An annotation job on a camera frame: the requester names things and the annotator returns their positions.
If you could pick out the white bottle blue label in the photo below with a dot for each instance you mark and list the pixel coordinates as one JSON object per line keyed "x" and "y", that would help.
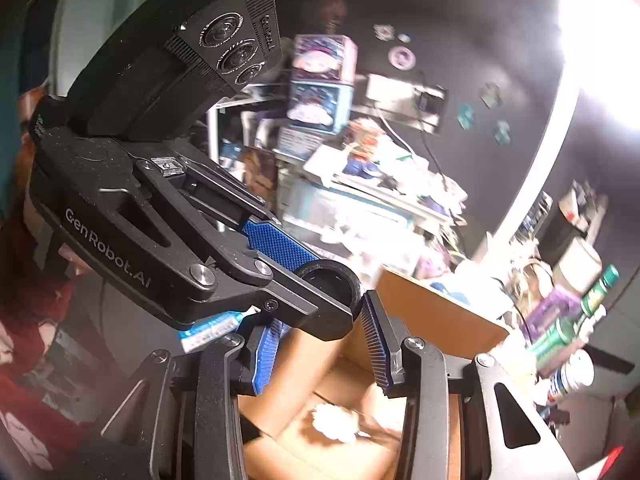
{"x": 575, "y": 375}

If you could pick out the white wall panel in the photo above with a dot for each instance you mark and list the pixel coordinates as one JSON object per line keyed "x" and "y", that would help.
{"x": 395, "y": 97}

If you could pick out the small white box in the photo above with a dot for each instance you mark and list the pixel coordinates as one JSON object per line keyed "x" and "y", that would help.
{"x": 297, "y": 142}

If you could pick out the green labelled bottle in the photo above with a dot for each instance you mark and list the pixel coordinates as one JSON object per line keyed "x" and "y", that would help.
{"x": 555, "y": 336}

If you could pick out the purple packet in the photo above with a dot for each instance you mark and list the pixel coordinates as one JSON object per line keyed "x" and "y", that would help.
{"x": 550, "y": 310}

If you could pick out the black container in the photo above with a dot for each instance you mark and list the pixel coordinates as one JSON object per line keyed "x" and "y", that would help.
{"x": 562, "y": 235}

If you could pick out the round wall sticker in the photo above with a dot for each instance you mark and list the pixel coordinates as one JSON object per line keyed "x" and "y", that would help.
{"x": 402, "y": 55}

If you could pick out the tall green bottle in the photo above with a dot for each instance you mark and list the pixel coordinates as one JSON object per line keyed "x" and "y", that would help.
{"x": 597, "y": 292}

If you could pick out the brown cardboard box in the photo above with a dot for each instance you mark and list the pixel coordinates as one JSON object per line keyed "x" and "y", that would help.
{"x": 430, "y": 312}

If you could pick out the blue and white packet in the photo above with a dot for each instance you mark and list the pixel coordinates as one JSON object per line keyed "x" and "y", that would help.
{"x": 210, "y": 332}

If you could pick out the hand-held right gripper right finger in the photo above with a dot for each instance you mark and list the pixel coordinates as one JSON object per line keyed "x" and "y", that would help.
{"x": 378, "y": 345}

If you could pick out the blue printed box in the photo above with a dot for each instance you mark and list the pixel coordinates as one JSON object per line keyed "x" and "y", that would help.
{"x": 317, "y": 105}

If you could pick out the pink printed box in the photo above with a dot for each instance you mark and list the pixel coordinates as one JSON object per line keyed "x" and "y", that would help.
{"x": 324, "y": 60}

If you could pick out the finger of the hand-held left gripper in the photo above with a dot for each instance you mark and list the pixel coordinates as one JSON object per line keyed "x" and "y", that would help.
{"x": 280, "y": 246}
{"x": 300, "y": 305}

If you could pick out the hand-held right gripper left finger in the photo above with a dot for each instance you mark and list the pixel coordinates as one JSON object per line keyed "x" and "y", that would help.
{"x": 264, "y": 360}

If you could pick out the cluttered white shelf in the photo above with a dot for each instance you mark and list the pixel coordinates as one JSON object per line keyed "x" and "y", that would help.
{"x": 360, "y": 195}

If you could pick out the small wall sticker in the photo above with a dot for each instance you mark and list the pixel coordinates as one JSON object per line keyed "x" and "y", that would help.
{"x": 383, "y": 31}

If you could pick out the white paper roll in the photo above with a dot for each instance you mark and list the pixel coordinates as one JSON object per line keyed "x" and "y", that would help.
{"x": 577, "y": 265}

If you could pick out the black round cap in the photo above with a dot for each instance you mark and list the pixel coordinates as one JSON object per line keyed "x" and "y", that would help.
{"x": 345, "y": 280}

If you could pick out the white crumpled tissue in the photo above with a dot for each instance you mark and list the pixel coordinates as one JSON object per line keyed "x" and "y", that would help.
{"x": 332, "y": 422}

